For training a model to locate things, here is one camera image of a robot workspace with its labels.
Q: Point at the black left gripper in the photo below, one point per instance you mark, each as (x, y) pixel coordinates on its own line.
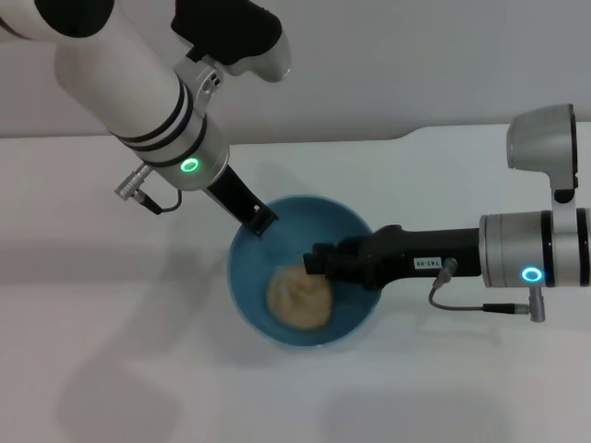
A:
(233, 198)

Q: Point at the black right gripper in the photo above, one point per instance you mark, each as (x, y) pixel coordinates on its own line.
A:
(392, 258)

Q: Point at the round beige egg yolk pastry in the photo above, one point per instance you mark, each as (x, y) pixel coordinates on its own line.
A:
(300, 300)

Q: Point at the blue ceramic bowl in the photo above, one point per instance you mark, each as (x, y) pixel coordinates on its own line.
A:
(351, 314)

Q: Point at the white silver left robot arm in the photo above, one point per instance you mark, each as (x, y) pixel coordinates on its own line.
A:
(129, 87)

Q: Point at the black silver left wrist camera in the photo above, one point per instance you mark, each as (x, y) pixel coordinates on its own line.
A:
(240, 32)

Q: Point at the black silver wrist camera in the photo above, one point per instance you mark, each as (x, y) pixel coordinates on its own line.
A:
(545, 143)
(240, 32)

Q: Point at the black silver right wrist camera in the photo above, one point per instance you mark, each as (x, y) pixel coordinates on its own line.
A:
(545, 143)

